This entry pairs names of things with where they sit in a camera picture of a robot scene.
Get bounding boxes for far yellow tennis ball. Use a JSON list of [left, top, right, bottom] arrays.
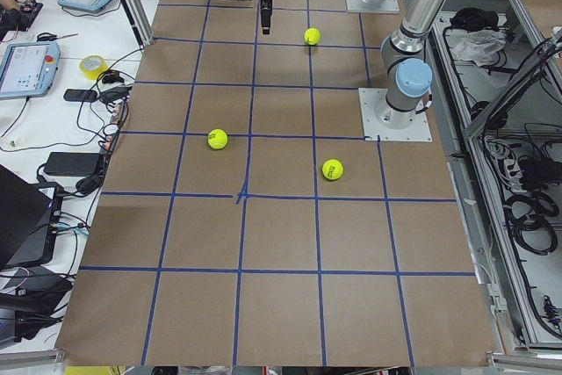
[[304, 27, 321, 46]]

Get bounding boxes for yellow tennis ball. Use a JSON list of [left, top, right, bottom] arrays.
[[321, 158, 344, 181], [304, 27, 321, 46], [207, 128, 228, 150]]

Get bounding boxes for left yellow tennis ball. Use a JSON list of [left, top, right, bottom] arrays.
[[207, 128, 228, 150]]

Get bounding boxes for right yellow tennis ball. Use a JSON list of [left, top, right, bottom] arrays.
[[321, 158, 344, 181]]

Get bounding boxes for yellow tape roll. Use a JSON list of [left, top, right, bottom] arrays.
[[79, 54, 109, 81]]

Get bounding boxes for black smartphone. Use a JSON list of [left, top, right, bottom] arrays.
[[63, 89, 97, 103]]

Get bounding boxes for brown paper table cover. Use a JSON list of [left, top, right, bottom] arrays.
[[56, 0, 497, 368]]

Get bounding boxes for white crumpled cloth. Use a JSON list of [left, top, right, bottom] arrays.
[[451, 30, 506, 67]]

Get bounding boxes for near blue teach pendant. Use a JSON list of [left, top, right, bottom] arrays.
[[1, 41, 61, 99]]

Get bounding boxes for black power adapter brick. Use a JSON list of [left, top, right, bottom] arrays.
[[44, 152, 102, 177]]

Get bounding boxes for black laptop computer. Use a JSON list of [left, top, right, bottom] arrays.
[[1, 167, 62, 270]]

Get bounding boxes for black handled scissors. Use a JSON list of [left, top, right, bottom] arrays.
[[36, 32, 77, 42]]

